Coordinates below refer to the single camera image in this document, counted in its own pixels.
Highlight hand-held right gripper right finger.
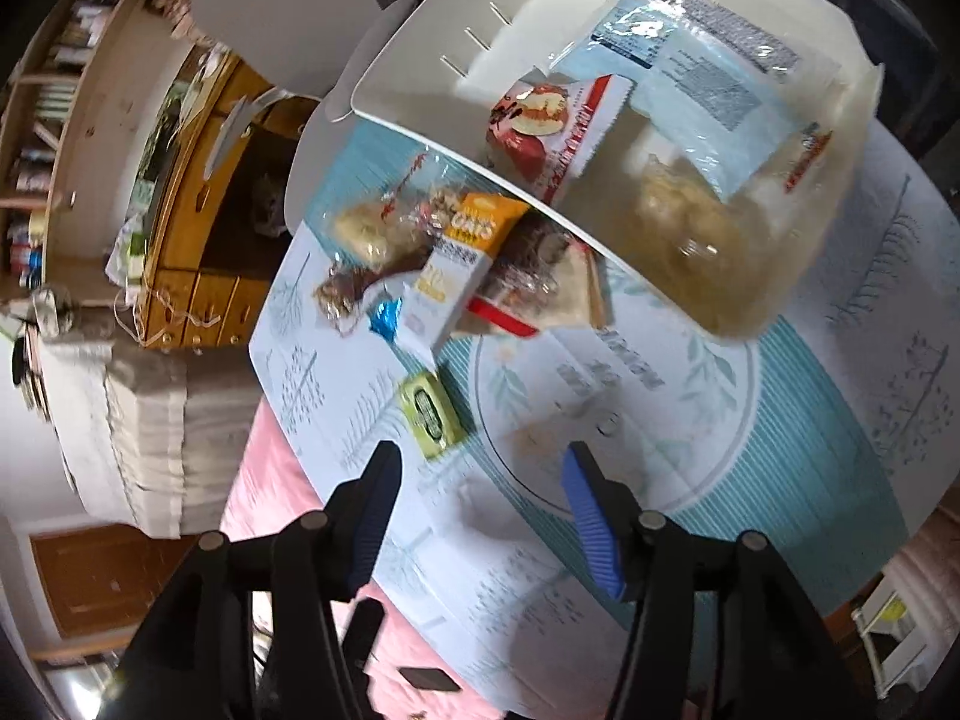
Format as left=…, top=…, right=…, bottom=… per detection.
left=561, top=442, right=878, bottom=720

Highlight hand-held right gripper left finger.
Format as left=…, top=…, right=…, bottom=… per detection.
left=112, top=441, right=402, bottom=720

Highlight small green packet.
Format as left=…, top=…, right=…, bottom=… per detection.
left=397, top=369, right=477, bottom=462

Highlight dark brown biscuit packet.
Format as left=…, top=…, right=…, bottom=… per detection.
left=313, top=262, right=410, bottom=335

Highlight small red edged packet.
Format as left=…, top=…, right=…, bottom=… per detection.
left=459, top=295, right=542, bottom=338

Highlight orange white snack packet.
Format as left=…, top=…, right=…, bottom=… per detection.
left=396, top=193, right=530, bottom=359

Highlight clear cracker packet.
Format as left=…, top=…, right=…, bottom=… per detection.
left=480, top=221, right=612, bottom=335

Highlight red white snack packet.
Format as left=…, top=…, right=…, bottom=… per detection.
left=486, top=75, right=637, bottom=205

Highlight white plastic bin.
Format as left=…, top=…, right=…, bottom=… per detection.
left=349, top=0, right=886, bottom=338

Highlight large clear bread bag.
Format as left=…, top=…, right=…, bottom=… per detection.
left=559, top=0, right=837, bottom=331

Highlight pink blanket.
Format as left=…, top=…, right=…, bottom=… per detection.
left=217, top=397, right=526, bottom=720

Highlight blue white snack packet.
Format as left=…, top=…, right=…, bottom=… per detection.
left=367, top=297, right=407, bottom=342

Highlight wooden desk with drawers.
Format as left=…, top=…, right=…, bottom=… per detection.
left=139, top=45, right=323, bottom=350

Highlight clear bread roll packet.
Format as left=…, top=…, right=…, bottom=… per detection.
left=330, top=150, right=436, bottom=271

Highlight brown wooden door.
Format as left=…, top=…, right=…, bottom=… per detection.
left=30, top=525, right=196, bottom=661

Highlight clear nut cluster packet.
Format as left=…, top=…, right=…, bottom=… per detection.
left=409, top=187, right=466, bottom=230

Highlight floral fabric bag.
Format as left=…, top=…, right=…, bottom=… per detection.
left=22, top=285, right=80, bottom=338

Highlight wooden desk hutch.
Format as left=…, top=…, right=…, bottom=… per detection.
left=0, top=0, right=196, bottom=308

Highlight grey office chair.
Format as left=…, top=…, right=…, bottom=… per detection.
left=146, top=0, right=421, bottom=241

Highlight white cables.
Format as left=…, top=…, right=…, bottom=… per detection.
left=112, top=292, right=226, bottom=350

